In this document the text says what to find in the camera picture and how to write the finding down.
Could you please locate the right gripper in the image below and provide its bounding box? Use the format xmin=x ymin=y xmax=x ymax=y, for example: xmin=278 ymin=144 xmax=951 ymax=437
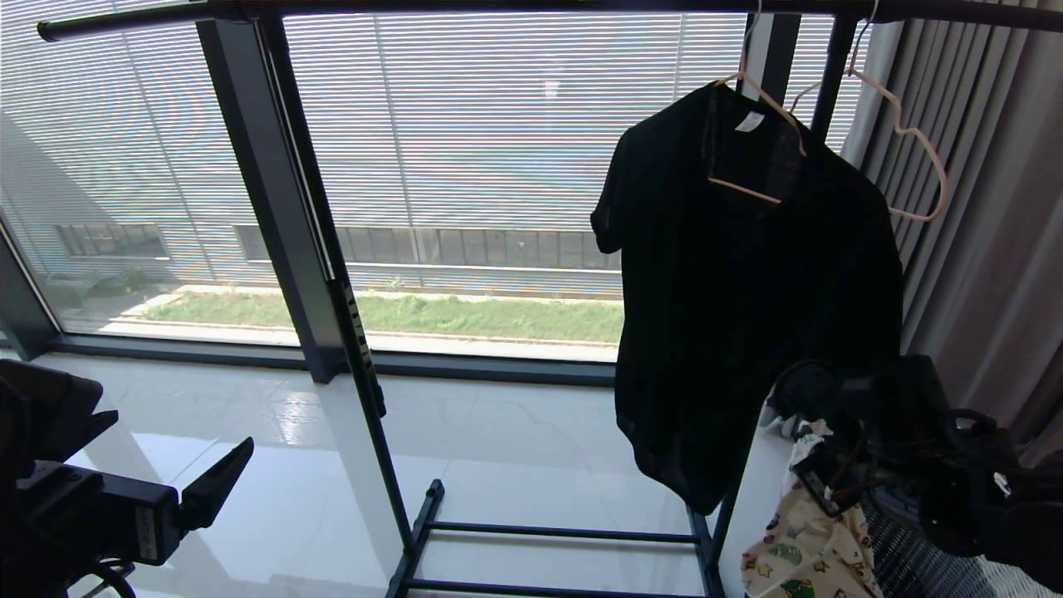
xmin=793 ymin=448 xmax=865 ymax=517

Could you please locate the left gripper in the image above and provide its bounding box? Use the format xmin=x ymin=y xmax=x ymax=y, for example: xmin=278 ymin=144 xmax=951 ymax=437
xmin=17 ymin=461 xmax=182 ymax=566

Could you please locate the cream printed garment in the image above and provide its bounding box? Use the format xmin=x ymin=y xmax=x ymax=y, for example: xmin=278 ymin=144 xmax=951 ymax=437
xmin=741 ymin=419 xmax=885 ymax=598

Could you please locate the black garment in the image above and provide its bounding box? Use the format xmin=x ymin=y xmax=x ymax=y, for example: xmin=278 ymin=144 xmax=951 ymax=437
xmin=590 ymin=81 xmax=904 ymax=516

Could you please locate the pink clothes hanger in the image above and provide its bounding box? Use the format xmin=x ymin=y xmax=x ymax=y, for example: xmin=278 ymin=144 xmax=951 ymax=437
xmin=706 ymin=0 xmax=808 ymax=206
xmin=789 ymin=0 xmax=950 ymax=223

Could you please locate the white laundry basket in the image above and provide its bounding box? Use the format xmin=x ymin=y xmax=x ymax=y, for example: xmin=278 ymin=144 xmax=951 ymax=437
xmin=864 ymin=490 xmax=1063 ymax=598

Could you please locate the black clothes rack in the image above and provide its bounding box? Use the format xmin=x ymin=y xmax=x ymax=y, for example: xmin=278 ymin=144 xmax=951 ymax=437
xmin=37 ymin=0 xmax=1063 ymax=598

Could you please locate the beige curtain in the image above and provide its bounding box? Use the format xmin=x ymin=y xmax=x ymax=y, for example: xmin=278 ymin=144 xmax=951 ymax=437
xmin=839 ymin=0 xmax=1063 ymax=466

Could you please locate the window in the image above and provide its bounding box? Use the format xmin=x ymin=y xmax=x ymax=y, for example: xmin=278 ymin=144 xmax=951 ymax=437
xmin=0 ymin=0 xmax=869 ymax=387

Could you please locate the black cable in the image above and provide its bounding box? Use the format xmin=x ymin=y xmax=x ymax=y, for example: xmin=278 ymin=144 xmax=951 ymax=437
xmin=79 ymin=561 xmax=138 ymax=598

